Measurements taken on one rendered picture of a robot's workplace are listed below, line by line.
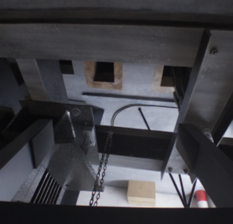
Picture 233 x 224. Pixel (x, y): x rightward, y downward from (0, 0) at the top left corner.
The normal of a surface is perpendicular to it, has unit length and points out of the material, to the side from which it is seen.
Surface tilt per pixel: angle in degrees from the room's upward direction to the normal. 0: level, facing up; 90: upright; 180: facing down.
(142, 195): 90
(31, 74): 0
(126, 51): 0
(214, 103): 0
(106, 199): 90
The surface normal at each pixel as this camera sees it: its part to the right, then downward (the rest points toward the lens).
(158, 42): -0.15, 0.65
